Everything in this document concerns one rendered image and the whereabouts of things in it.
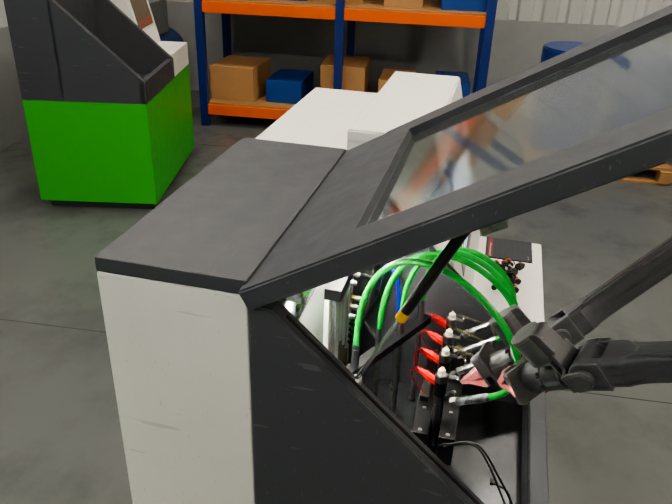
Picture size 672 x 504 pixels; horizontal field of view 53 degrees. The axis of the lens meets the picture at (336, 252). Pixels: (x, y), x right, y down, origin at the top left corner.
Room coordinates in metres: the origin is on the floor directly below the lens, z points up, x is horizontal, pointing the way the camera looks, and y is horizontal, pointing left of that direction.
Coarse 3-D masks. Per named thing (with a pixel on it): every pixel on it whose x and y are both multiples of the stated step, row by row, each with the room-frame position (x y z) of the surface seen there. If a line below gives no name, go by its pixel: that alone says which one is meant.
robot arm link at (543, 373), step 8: (552, 360) 0.92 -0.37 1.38; (544, 368) 0.94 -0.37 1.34; (552, 368) 0.93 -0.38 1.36; (560, 368) 0.92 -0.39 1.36; (544, 376) 0.93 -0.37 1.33; (552, 376) 0.92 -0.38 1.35; (560, 376) 0.91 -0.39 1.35; (544, 384) 0.94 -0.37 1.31; (552, 384) 0.92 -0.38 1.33; (560, 384) 0.91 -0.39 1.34
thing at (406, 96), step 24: (408, 72) 2.29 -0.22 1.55; (384, 96) 1.96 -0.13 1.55; (408, 96) 1.97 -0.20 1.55; (432, 96) 1.98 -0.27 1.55; (456, 96) 2.09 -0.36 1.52; (360, 120) 1.70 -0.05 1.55; (384, 120) 1.71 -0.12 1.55; (408, 120) 1.72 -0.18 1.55; (360, 144) 1.62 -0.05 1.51; (456, 264) 1.60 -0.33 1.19
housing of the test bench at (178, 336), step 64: (320, 128) 1.88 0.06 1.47; (192, 192) 1.30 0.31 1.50; (256, 192) 1.32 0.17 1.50; (128, 256) 1.01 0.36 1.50; (192, 256) 1.02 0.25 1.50; (256, 256) 1.03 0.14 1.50; (128, 320) 1.00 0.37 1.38; (192, 320) 0.97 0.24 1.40; (128, 384) 1.00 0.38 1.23; (192, 384) 0.97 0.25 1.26; (128, 448) 1.00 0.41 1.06; (192, 448) 0.97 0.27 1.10
